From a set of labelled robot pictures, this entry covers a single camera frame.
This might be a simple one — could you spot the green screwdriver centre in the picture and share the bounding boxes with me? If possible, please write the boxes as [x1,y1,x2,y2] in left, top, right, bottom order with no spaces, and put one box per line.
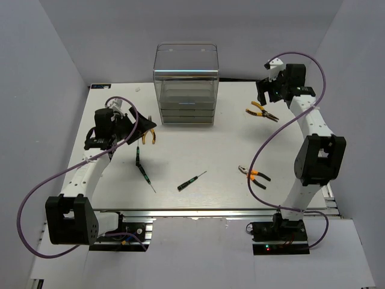
[177,171,206,191]

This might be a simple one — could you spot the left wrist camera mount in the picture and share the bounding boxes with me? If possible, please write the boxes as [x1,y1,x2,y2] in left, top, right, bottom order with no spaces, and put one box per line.
[105,98,123,113]

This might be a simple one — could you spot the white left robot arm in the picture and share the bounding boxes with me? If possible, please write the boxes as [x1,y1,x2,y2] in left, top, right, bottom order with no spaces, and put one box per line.
[45,105,156,245]

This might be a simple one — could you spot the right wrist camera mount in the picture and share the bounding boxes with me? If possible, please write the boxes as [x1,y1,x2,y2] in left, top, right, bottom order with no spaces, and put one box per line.
[264,57,285,82]

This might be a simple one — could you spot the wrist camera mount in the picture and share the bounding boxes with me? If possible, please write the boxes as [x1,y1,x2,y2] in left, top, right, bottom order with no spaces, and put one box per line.
[105,98,123,113]
[264,57,285,82]

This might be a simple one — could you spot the orange black handled pliers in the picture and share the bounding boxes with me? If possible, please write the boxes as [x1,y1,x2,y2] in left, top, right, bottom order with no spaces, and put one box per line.
[238,166,271,190]

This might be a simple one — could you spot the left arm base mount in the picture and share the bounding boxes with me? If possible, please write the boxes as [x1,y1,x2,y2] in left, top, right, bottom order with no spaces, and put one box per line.
[89,212,155,252]

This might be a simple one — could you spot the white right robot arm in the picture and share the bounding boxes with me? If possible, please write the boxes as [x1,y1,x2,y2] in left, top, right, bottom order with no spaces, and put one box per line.
[256,58,347,240]

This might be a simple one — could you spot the black label sticker on table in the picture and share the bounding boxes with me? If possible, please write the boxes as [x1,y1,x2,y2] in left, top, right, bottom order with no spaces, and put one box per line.
[90,84,111,89]

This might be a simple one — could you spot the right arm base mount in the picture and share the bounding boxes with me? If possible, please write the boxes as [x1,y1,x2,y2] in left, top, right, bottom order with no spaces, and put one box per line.
[245,221,310,256]

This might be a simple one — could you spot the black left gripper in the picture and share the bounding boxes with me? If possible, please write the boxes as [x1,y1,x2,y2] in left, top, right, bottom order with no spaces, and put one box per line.
[111,107,156,145]

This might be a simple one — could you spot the yellow long nose pliers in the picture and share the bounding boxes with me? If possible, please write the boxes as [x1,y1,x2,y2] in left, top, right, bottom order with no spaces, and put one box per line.
[245,101,279,122]

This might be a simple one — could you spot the clear plastic drawer organizer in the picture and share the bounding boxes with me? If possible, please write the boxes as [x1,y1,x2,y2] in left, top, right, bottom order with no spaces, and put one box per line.
[153,42,220,125]

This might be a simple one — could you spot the green screwdriver slanted left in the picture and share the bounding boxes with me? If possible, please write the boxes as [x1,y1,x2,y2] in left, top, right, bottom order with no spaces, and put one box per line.
[136,163,156,193]

